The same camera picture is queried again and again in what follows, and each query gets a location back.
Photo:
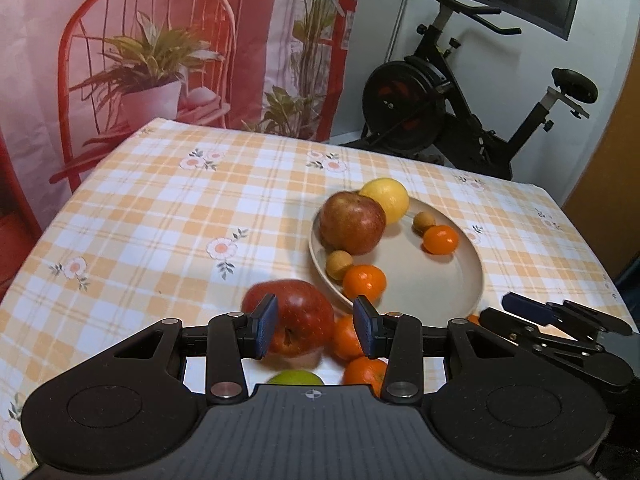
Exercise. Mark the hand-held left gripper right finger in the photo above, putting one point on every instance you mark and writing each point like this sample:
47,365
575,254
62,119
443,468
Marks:
366,330

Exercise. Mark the orange wooden door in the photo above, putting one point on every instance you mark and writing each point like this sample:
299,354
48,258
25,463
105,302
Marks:
610,185

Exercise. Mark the metal stand pole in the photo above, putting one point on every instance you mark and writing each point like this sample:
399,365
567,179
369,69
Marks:
397,25

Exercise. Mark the bright red apple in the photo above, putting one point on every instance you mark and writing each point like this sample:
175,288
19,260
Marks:
300,310

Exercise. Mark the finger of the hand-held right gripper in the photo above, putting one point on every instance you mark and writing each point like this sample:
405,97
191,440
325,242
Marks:
525,306
505,322

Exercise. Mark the printed pink backdrop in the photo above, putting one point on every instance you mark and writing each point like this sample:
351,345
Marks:
225,35

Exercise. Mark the small brown fruit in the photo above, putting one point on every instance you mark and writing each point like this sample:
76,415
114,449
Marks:
340,265
424,221

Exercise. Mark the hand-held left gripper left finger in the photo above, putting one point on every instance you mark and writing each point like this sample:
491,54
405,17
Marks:
265,327

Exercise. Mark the green apple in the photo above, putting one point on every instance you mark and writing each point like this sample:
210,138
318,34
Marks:
295,379

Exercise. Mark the beige oval plate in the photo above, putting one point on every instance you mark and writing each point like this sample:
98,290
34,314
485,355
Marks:
430,280

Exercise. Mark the mandarin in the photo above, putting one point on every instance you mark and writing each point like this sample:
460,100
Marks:
345,337
362,372
365,282
473,319
440,239

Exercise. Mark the dull red apple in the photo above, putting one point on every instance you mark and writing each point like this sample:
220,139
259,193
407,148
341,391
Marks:
352,222

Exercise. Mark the small yellow lemon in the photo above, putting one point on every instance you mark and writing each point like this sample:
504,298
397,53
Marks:
390,200

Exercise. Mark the black exercise bike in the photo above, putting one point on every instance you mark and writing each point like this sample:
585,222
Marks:
405,105

